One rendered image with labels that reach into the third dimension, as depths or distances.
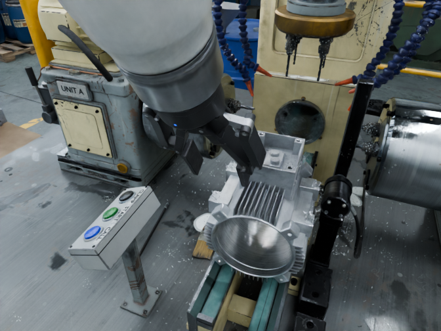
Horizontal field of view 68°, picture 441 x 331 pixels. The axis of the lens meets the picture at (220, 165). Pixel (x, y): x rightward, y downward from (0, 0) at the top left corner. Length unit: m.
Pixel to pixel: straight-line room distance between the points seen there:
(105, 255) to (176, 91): 0.37
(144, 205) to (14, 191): 0.67
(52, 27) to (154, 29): 0.81
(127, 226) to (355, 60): 0.78
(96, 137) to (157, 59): 0.80
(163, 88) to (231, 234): 0.47
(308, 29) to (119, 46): 0.57
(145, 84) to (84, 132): 0.80
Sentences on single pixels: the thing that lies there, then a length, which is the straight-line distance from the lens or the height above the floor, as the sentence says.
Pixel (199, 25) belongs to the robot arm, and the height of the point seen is 1.43.
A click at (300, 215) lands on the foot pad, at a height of 1.07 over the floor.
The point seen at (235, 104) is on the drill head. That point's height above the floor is 1.07.
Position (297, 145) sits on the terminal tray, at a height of 1.14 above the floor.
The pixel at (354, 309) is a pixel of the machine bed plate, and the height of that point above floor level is 0.80.
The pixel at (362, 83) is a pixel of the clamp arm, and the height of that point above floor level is 1.25.
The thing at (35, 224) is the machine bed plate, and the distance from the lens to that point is 1.09.
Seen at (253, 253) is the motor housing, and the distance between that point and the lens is 0.70.
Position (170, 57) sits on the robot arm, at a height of 1.41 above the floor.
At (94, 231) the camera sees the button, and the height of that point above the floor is 1.08.
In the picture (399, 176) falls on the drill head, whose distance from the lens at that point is 0.82.
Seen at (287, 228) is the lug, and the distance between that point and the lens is 0.55.
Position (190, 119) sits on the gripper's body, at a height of 1.34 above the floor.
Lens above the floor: 1.49
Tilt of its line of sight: 36 degrees down
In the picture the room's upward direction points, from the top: straight up
